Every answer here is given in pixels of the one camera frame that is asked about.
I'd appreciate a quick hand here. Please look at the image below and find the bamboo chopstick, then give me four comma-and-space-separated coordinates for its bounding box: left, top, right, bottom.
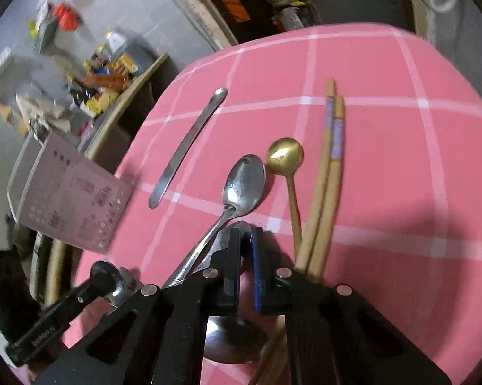
257, 96, 345, 384
249, 78, 337, 384

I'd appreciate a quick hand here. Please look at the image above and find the large silver spoon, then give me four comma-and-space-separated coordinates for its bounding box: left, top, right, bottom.
203, 316, 268, 364

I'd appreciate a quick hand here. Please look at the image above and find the slim silver spoon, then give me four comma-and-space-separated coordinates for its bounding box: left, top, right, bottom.
163, 154, 266, 288

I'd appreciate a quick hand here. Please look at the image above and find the gold spoon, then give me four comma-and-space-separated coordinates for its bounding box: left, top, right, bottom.
266, 137, 304, 255

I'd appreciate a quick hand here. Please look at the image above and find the grey utensil holder box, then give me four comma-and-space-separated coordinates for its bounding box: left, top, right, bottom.
7, 132, 132, 254

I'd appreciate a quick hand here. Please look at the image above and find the pink checkered tablecloth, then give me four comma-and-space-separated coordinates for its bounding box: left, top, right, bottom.
62, 22, 482, 385

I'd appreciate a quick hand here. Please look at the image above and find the silver butter knife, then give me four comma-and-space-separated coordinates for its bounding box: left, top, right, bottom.
148, 87, 228, 210

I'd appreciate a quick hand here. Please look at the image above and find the orange snack packet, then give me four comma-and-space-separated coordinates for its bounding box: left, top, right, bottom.
82, 74, 131, 92

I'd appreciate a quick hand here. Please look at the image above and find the large dark oil jug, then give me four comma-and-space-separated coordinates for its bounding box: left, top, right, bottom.
105, 30, 155, 76

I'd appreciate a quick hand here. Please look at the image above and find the red plastic bag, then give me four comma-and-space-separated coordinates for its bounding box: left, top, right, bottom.
52, 3, 80, 32

